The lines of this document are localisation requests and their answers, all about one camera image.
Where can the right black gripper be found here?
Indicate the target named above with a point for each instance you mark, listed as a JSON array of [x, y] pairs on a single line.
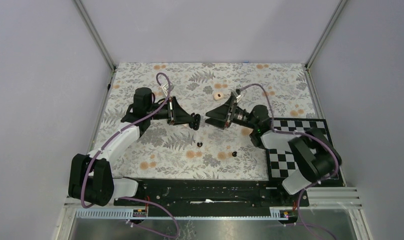
[[219, 117]]

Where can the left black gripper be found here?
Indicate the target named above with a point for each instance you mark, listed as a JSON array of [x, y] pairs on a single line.
[[175, 114]]

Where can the black earbud charging case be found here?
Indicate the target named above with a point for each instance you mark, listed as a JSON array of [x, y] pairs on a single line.
[[195, 124]]

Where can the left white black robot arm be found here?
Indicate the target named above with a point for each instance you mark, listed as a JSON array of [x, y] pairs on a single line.
[[91, 178]]

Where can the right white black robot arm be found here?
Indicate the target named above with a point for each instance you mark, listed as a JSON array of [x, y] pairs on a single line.
[[315, 157]]

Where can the pink round small object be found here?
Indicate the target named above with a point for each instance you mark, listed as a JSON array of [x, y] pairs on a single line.
[[218, 96]]

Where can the floral patterned table mat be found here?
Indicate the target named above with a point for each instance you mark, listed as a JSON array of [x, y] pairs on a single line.
[[166, 151]]

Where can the black white checkerboard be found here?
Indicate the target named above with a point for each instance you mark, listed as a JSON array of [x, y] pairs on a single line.
[[281, 163]]

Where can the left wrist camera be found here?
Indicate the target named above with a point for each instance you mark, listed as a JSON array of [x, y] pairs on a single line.
[[167, 88]]

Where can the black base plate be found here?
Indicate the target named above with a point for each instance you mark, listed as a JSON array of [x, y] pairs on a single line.
[[217, 198]]

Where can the left aluminium frame post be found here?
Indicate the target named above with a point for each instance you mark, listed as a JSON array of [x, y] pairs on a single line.
[[82, 11]]

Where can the aluminium frame post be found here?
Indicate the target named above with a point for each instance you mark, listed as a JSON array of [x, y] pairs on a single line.
[[82, 11], [332, 21]]

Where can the right aluminium frame post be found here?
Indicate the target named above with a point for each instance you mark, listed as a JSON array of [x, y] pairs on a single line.
[[332, 21]]

